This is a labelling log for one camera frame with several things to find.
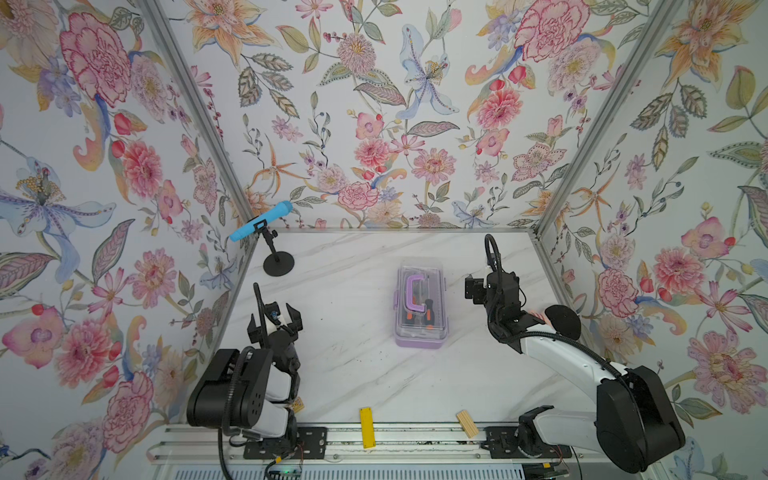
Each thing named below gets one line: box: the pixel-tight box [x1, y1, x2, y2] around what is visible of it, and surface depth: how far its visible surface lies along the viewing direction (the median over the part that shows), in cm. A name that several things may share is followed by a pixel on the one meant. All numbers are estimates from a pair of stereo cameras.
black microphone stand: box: [253, 219, 295, 277], surface depth 112 cm
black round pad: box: [545, 304, 582, 341], surface depth 90 cm
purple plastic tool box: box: [394, 257, 448, 349], surface depth 88 cm
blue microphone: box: [229, 201, 294, 242], surface depth 94 cm
